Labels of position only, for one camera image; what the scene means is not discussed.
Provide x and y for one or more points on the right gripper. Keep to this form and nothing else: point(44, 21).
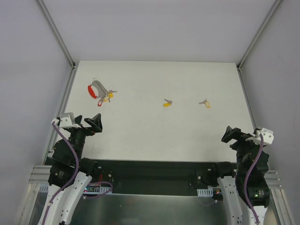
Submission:
point(240, 138)

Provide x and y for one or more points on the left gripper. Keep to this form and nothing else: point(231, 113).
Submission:
point(84, 128)

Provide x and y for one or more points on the red grey carabiner keyring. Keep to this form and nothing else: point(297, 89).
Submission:
point(97, 91)

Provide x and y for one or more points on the key with yellow tag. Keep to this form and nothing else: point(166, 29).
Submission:
point(206, 103)
point(167, 103)

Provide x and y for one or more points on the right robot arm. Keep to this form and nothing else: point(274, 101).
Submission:
point(244, 189)

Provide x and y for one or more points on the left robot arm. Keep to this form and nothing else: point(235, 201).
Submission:
point(70, 173)

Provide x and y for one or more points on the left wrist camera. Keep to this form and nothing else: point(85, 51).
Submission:
point(66, 120)

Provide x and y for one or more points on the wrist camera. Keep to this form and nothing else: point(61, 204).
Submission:
point(66, 120)
point(266, 134)

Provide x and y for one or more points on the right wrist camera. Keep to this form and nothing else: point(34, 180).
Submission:
point(266, 134)

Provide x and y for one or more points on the left aluminium frame post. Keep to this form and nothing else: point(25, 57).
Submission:
point(54, 30)

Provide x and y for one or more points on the aluminium frame post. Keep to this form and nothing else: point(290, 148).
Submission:
point(273, 9)
point(54, 30)

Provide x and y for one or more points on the right white cable duct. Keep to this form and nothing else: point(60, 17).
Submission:
point(205, 192)

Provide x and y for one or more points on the white cable duct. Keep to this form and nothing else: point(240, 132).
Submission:
point(205, 192)
point(89, 190)

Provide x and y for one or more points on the left white cable duct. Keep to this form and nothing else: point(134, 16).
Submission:
point(89, 190)

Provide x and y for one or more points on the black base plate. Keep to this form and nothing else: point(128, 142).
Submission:
point(154, 177)

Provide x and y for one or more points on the right aluminium frame post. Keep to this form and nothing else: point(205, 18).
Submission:
point(273, 9)

